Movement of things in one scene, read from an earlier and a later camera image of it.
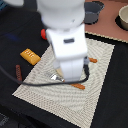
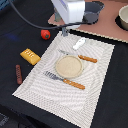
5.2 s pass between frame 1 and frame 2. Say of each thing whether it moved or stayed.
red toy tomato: stayed
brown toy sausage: stayed
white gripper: moved
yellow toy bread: stayed
